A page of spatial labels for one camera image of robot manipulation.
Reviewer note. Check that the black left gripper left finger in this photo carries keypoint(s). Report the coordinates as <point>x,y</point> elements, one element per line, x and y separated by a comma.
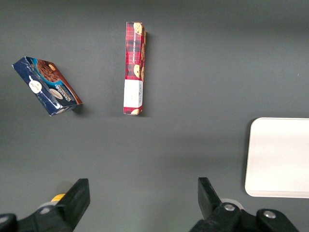
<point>70,207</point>

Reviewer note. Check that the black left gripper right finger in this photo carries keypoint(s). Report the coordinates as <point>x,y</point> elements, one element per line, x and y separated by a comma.
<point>212,210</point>

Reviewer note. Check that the blue chocolate cookie box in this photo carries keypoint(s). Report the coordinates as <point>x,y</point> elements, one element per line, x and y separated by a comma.
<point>48,79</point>

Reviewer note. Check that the white rectangular tray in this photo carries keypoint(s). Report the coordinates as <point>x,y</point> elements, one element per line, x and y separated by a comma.
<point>277,157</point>

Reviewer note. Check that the red plaid cookie box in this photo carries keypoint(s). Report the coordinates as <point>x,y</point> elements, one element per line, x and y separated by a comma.
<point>134,48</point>

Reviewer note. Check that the yellow rounded object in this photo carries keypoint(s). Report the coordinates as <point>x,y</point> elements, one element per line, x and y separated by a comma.
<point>58,197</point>

